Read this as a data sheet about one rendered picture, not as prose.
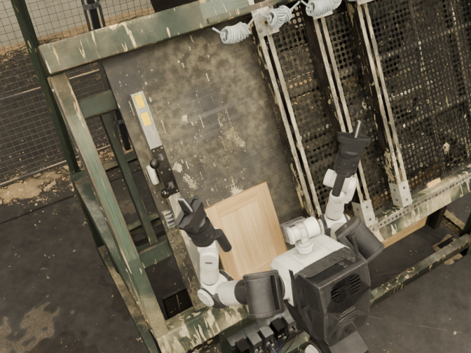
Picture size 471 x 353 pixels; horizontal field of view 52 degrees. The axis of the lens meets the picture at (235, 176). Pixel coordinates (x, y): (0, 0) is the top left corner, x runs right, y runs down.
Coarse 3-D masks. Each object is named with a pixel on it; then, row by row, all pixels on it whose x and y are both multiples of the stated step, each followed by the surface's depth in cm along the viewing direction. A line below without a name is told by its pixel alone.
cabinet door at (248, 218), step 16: (240, 192) 211; (256, 192) 213; (208, 208) 204; (224, 208) 207; (240, 208) 211; (256, 208) 214; (272, 208) 217; (224, 224) 208; (240, 224) 212; (256, 224) 215; (272, 224) 218; (240, 240) 212; (256, 240) 216; (272, 240) 219; (224, 256) 210; (240, 256) 213; (256, 256) 217; (272, 256) 220; (240, 272) 214
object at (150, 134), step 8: (128, 96) 186; (136, 104) 184; (136, 112) 185; (152, 120) 188; (144, 128) 187; (152, 128) 188; (144, 136) 188; (152, 136) 188; (152, 144) 189; (160, 144) 190; (160, 176) 192; (168, 200) 195; (176, 200) 195; (176, 208) 196; (176, 216) 196; (184, 232) 198; (184, 240) 199; (192, 248) 201; (192, 256) 201; (192, 264) 202
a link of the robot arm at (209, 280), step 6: (204, 270) 177; (216, 270) 178; (204, 276) 179; (210, 276) 178; (216, 276) 180; (222, 276) 186; (204, 282) 182; (210, 282) 181; (216, 282) 184; (204, 288) 183; (210, 288) 183
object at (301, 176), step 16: (256, 32) 199; (272, 32) 197; (256, 48) 204; (272, 48) 202; (272, 64) 206; (272, 80) 204; (272, 96) 208; (288, 96) 208; (288, 112) 209; (288, 128) 210; (288, 144) 212; (288, 160) 218; (304, 160) 215; (304, 176) 219; (304, 192) 217; (304, 208) 222
